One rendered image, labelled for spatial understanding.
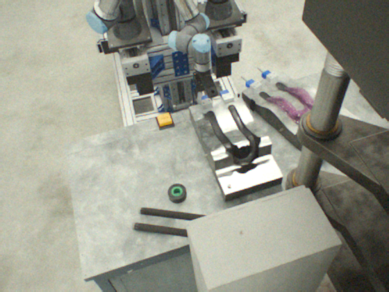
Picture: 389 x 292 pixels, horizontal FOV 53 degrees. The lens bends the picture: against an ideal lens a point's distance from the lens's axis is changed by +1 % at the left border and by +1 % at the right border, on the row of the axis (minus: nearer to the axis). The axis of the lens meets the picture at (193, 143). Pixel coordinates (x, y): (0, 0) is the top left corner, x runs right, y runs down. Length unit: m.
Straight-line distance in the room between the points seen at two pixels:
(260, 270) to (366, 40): 0.48
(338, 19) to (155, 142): 1.33
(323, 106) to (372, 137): 0.15
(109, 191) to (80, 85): 1.87
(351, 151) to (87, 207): 1.17
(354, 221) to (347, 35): 0.60
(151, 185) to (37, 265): 1.14
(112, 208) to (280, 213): 0.98
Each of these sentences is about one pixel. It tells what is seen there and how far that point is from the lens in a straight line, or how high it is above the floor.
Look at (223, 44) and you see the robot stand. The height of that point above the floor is 0.98.
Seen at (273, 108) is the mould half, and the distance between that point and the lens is 1.88.
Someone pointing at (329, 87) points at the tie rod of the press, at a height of 1.68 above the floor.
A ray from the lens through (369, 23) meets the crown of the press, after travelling 0.64.
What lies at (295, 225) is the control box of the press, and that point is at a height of 1.47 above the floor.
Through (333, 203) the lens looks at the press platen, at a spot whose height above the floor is 1.29.
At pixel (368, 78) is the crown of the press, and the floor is 1.84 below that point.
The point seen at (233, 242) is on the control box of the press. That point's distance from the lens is 0.87.
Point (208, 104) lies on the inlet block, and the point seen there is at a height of 0.91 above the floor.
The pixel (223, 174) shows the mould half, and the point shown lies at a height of 0.86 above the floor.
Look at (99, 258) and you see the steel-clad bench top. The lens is 1.65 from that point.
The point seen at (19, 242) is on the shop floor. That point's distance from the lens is 2.79.
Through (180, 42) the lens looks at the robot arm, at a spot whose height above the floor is 1.23.
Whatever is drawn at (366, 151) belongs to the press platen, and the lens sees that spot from 0.96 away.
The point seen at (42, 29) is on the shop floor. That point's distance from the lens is 4.31.
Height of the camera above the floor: 2.27
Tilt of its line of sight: 52 degrees down
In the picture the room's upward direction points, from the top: 6 degrees counter-clockwise
